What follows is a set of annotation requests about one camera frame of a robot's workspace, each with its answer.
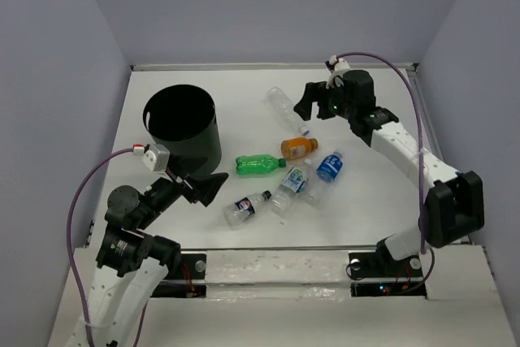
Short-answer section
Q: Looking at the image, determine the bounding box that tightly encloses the black cylindrical bin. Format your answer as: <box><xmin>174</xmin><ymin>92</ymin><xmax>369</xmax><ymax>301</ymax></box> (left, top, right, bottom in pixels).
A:
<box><xmin>142</xmin><ymin>85</ymin><xmax>222</xmax><ymax>175</ymax></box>

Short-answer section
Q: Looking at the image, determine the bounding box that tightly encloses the green plastic bottle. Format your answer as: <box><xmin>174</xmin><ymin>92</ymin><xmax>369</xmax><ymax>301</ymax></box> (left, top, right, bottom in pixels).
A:
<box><xmin>235</xmin><ymin>154</ymin><xmax>287</xmax><ymax>176</ymax></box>

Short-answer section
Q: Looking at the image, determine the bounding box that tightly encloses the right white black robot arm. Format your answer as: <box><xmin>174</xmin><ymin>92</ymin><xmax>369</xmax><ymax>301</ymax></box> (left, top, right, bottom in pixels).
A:
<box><xmin>293</xmin><ymin>70</ymin><xmax>484</xmax><ymax>275</ymax></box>

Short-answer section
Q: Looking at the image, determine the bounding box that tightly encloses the clear bottle white cap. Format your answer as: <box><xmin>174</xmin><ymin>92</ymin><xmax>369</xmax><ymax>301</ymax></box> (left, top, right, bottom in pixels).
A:
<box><xmin>266</xmin><ymin>87</ymin><xmax>310</xmax><ymax>137</ymax></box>

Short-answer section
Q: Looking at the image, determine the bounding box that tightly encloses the clear pepsi bottle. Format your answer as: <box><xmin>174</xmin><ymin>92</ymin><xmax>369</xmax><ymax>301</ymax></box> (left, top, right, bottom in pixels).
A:
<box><xmin>223</xmin><ymin>190</ymin><xmax>271</xmax><ymax>228</ymax></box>

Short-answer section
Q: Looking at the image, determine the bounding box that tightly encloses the clear bottle teal label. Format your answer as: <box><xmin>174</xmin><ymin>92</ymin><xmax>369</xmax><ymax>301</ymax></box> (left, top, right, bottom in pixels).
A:
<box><xmin>270</xmin><ymin>158</ymin><xmax>312</xmax><ymax>217</ymax></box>

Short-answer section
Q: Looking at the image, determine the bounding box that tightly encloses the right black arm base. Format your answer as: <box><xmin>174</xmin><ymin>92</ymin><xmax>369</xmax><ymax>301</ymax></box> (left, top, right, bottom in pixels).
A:
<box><xmin>345</xmin><ymin>252</ymin><xmax>427</xmax><ymax>297</ymax></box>

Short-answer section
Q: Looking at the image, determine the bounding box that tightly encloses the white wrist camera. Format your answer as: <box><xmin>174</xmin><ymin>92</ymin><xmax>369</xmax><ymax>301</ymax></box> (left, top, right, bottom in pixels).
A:
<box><xmin>325</xmin><ymin>54</ymin><xmax>351</xmax><ymax>89</ymax></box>
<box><xmin>132</xmin><ymin>144</ymin><xmax>170</xmax><ymax>173</ymax></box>

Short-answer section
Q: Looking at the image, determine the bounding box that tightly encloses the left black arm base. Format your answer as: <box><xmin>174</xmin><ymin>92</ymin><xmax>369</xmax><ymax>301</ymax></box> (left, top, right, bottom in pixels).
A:
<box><xmin>151</xmin><ymin>252</ymin><xmax>207</xmax><ymax>298</ymax></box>

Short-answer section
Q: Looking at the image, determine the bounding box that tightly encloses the orange juice bottle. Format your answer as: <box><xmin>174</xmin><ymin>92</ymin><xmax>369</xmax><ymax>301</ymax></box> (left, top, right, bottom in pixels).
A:
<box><xmin>280</xmin><ymin>137</ymin><xmax>319</xmax><ymax>160</ymax></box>

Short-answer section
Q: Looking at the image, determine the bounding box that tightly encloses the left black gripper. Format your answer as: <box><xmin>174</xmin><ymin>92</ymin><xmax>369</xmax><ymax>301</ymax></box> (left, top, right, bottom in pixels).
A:
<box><xmin>136</xmin><ymin>152</ymin><xmax>229</xmax><ymax>227</ymax></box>

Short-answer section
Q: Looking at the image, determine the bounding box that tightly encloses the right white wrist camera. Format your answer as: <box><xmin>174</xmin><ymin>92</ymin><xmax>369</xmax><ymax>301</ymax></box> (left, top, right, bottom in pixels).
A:
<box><xmin>325</xmin><ymin>54</ymin><xmax>351</xmax><ymax>89</ymax></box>

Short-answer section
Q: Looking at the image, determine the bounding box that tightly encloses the blue label water bottle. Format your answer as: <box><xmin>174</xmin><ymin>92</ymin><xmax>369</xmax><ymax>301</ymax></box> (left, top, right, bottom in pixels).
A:
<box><xmin>316</xmin><ymin>150</ymin><xmax>343</xmax><ymax>183</ymax></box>

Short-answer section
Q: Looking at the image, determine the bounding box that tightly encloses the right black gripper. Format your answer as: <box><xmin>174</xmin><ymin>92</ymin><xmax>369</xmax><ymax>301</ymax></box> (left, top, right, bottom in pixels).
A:
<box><xmin>294</xmin><ymin>77</ymin><xmax>358</xmax><ymax>121</ymax></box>

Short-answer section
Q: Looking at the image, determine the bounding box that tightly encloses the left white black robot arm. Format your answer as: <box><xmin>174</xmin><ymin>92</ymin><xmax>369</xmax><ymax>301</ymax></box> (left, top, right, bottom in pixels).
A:
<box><xmin>67</xmin><ymin>172</ymin><xmax>228</xmax><ymax>346</ymax></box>

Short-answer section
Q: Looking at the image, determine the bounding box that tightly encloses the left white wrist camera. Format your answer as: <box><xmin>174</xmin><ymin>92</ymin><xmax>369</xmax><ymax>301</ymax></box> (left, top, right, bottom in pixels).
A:
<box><xmin>132</xmin><ymin>144</ymin><xmax>170</xmax><ymax>173</ymax></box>

